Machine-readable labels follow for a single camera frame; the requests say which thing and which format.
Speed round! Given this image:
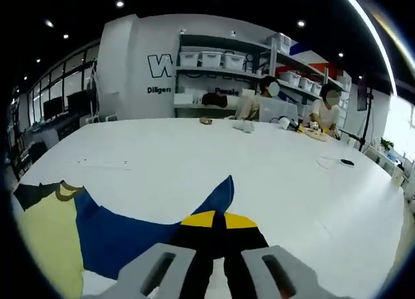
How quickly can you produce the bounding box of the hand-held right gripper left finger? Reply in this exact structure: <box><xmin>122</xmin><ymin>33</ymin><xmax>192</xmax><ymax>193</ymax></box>
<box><xmin>116</xmin><ymin>210</ymin><xmax>217</xmax><ymax>299</ymax></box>

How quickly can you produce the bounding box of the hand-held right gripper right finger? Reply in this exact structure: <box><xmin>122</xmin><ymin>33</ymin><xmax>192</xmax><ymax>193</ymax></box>
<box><xmin>222</xmin><ymin>213</ymin><xmax>325</xmax><ymax>299</ymax></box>

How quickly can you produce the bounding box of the yellow blue grey garment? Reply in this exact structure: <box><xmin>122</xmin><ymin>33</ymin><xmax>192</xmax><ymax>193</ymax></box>
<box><xmin>13</xmin><ymin>174</ymin><xmax>235</xmax><ymax>299</ymax></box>

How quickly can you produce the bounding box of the crumpled white cloth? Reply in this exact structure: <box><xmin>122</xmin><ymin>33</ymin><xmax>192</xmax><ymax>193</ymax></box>
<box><xmin>231</xmin><ymin>119</ymin><xmax>256</xmax><ymax>134</ymax></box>

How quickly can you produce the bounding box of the light wooden board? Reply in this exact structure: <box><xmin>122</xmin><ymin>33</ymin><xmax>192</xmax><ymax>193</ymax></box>
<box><xmin>302</xmin><ymin>126</ymin><xmax>338</xmax><ymax>143</ymax></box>

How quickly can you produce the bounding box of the grey open laptop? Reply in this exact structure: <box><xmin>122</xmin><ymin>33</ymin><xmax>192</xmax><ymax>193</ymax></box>
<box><xmin>259</xmin><ymin>97</ymin><xmax>299</xmax><ymax>123</ymax></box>

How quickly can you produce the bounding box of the black bag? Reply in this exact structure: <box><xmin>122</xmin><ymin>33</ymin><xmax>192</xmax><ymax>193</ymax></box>
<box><xmin>201</xmin><ymin>93</ymin><xmax>228</xmax><ymax>108</ymax></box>

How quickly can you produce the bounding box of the white carton box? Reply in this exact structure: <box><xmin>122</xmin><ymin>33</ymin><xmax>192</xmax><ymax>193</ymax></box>
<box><xmin>174</xmin><ymin>91</ymin><xmax>197</xmax><ymax>105</ymax></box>

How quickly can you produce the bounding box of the black tripod stand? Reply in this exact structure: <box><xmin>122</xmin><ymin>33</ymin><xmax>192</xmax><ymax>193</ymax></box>
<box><xmin>337</xmin><ymin>73</ymin><xmax>374</xmax><ymax>154</ymax></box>

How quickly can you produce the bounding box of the green potted plant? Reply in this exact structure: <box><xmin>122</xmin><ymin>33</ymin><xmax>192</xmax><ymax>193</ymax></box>
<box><xmin>379</xmin><ymin>136</ymin><xmax>396</xmax><ymax>151</ymax></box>

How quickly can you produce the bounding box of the grey metal shelving rack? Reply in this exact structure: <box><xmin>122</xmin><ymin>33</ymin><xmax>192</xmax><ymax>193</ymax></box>
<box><xmin>268</xmin><ymin>36</ymin><xmax>353</xmax><ymax>118</ymax></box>
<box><xmin>176</xmin><ymin>32</ymin><xmax>273</xmax><ymax>118</ymax></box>

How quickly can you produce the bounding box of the dark-fronted long desk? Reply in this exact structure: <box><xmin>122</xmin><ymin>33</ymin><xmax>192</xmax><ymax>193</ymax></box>
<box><xmin>41</xmin><ymin>115</ymin><xmax>82</xmax><ymax>141</ymax></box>

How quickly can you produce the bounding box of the white lidded storage bin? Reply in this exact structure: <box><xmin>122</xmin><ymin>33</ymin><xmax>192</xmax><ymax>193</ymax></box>
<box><xmin>180</xmin><ymin>51</ymin><xmax>199</xmax><ymax>67</ymax></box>
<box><xmin>200</xmin><ymin>51</ymin><xmax>224</xmax><ymax>68</ymax></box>
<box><xmin>224</xmin><ymin>53</ymin><xmax>246</xmax><ymax>69</ymax></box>

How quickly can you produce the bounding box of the white equipment stand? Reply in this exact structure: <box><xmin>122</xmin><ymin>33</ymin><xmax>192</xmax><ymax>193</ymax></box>
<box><xmin>88</xmin><ymin>65</ymin><xmax>102</xmax><ymax>124</ymax></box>

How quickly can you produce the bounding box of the black monitor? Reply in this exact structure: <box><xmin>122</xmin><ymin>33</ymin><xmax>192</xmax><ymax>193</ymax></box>
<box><xmin>67</xmin><ymin>90</ymin><xmax>90</xmax><ymax>115</ymax></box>
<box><xmin>43</xmin><ymin>96</ymin><xmax>64</xmax><ymax>120</ymax></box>

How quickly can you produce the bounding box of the bright ceiling light strip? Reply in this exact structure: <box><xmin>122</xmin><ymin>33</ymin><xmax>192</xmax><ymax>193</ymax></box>
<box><xmin>337</xmin><ymin>0</ymin><xmax>399</xmax><ymax>97</ymax></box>

